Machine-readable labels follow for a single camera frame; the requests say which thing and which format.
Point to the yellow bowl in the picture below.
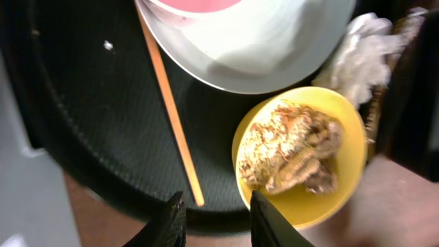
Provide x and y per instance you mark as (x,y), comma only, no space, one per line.
(301,209)

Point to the white plate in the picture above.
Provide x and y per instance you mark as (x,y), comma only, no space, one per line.
(254,47)

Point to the black round tray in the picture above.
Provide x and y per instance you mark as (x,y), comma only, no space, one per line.
(85,83)

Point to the pink cup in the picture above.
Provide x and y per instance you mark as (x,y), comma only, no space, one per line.
(182,13)

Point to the food scraps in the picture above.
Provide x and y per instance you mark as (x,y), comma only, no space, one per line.
(290,144)

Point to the brown gold coffee sachet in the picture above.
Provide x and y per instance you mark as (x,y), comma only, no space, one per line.
(408,28)

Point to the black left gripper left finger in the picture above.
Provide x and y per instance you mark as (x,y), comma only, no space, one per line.
(166,229)

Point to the white napkin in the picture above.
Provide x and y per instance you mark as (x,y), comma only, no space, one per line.
(359,62)

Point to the grey dishwasher rack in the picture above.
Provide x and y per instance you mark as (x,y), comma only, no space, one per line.
(35,207)

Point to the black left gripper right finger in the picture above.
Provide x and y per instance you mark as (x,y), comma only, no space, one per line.
(269,228)

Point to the black rectangular tray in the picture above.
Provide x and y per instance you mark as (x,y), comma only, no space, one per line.
(408,127)

